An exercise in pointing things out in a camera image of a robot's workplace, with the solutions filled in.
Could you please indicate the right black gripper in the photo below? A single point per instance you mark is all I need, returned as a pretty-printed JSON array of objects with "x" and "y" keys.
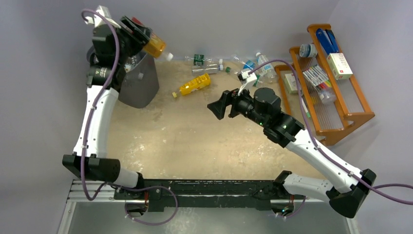
[{"x": 232, "y": 104}]

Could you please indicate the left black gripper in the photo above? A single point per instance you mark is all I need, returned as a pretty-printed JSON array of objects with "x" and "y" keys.
[{"x": 142, "y": 34}]

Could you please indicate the amber tea bottle red label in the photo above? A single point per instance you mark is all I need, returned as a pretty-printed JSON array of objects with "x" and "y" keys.
[{"x": 156, "y": 47}]

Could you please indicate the yellow plastic bottle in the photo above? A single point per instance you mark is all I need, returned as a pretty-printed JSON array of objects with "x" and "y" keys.
[{"x": 195, "y": 84}]

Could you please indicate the green white label bottle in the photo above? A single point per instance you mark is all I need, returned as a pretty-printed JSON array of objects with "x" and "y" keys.
[{"x": 233, "y": 72}]

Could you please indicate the clear bottle white cap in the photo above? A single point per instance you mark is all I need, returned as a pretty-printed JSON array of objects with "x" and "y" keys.
[{"x": 131, "y": 63}]

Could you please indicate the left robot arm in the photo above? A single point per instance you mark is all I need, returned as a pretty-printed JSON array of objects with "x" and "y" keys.
[{"x": 88, "y": 160}]

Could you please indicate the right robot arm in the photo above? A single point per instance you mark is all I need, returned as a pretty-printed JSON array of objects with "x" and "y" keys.
[{"x": 345, "y": 186}]

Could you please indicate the grey mesh waste bin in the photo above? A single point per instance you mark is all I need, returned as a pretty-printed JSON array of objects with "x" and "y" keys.
[{"x": 136, "y": 88}]

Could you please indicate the green label clear bottle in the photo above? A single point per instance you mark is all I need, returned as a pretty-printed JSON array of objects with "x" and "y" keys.
[{"x": 202, "y": 60}]

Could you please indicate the blue label water bottle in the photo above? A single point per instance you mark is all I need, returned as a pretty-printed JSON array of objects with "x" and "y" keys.
[{"x": 267, "y": 71}]

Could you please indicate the green white small box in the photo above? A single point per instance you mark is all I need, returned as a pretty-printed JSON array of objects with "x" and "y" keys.
[{"x": 290, "y": 82}]

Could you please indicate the white green marker pen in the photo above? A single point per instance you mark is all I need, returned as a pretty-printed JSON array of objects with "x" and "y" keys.
[{"x": 305, "y": 108}]

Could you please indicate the pack of coloured markers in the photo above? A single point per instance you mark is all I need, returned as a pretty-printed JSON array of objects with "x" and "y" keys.
[{"x": 317, "y": 78}]

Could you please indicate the wooden tiered rack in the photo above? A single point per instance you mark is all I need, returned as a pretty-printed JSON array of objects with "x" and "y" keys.
[{"x": 333, "y": 122}]

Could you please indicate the round tape roll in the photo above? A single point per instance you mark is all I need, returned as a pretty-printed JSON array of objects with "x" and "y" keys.
[{"x": 308, "y": 51}]

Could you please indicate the small clear jar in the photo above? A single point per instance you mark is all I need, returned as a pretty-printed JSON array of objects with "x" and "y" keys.
[{"x": 327, "y": 95}]

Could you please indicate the white red box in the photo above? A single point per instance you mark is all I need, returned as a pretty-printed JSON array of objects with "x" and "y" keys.
[{"x": 339, "y": 66}]

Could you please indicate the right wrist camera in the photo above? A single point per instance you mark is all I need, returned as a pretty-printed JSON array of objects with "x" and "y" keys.
[{"x": 247, "y": 80}]

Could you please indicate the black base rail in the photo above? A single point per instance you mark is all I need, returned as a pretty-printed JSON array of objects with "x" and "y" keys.
[{"x": 262, "y": 195}]

